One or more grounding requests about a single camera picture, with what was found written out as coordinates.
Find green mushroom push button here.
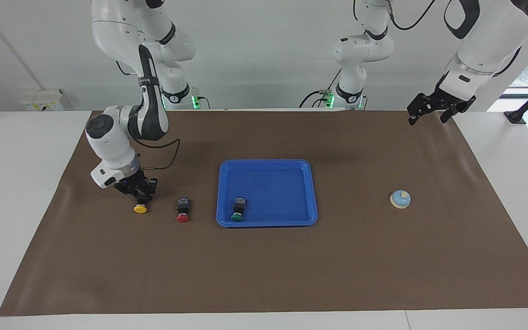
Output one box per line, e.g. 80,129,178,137
231,197,248,223

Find brown table mat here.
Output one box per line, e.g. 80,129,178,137
0,109,528,317

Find black left arm base cable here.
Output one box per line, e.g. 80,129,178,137
298,89,336,109

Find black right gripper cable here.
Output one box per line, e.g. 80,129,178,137
133,137,181,171

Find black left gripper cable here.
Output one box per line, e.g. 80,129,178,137
492,45,522,77

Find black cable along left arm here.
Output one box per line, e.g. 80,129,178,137
385,0,439,32

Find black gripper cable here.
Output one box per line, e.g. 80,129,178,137
492,45,522,77
133,137,181,171

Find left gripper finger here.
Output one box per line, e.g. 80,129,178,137
407,93,433,125
440,103,472,124

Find light blue service bell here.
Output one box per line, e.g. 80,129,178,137
390,189,412,209

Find red mushroom push button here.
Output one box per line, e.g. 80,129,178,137
176,198,191,224

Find blue plastic tray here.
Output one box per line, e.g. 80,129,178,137
216,159,318,228

